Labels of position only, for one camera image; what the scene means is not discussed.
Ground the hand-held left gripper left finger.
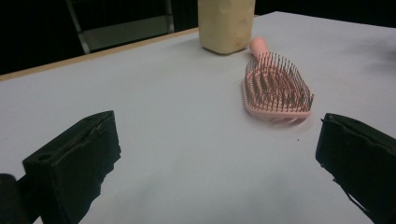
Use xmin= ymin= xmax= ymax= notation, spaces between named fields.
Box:
xmin=21 ymin=110 xmax=121 ymax=224

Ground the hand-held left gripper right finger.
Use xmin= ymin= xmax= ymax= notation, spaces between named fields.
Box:
xmin=315 ymin=112 xmax=396 ymax=224

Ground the pink hairbrush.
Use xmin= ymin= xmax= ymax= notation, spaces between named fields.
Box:
xmin=242 ymin=36 xmax=316 ymax=125

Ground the cream cup holder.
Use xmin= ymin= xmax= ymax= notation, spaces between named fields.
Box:
xmin=197 ymin=0 xmax=257 ymax=56

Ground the white metal stand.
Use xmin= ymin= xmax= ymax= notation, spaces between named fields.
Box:
xmin=64 ymin=0 xmax=176 ymax=55

